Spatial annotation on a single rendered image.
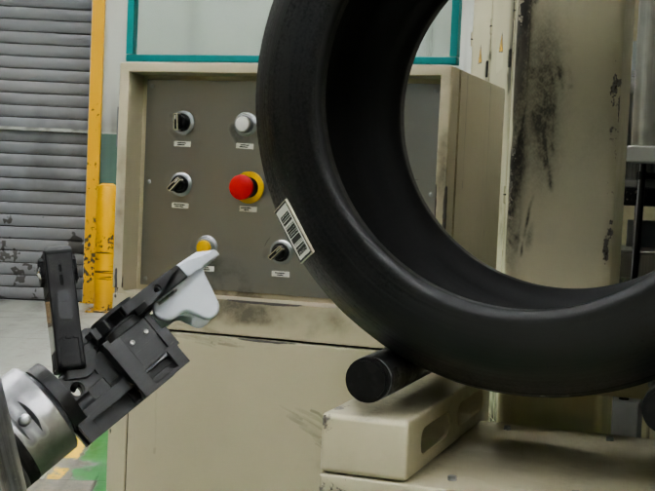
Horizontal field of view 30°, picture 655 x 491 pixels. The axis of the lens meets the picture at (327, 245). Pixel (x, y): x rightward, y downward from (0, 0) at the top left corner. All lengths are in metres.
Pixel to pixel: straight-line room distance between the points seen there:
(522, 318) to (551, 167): 0.41
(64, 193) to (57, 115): 0.64
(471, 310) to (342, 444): 0.19
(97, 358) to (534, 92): 0.66
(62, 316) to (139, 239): 0.94
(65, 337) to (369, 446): 0.31
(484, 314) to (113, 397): 0.35
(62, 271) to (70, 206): 9.22
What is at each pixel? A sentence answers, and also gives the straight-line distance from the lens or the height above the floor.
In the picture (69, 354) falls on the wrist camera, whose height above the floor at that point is 0.93.
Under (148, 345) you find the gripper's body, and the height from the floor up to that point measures 0.94.
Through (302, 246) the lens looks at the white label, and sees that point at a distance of 1.21.
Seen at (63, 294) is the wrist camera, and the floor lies 0.98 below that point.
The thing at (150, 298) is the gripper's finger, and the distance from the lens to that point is 1.11.
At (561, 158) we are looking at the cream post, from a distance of 1.51.
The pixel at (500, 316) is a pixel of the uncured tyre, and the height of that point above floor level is 0.97.
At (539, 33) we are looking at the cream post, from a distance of 1.52.
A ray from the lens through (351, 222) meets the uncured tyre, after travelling 1.17.
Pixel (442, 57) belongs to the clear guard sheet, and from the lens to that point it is 1.84.
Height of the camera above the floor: 1.09
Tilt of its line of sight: 3 degrees down
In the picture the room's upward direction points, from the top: 3 degrees clockwise
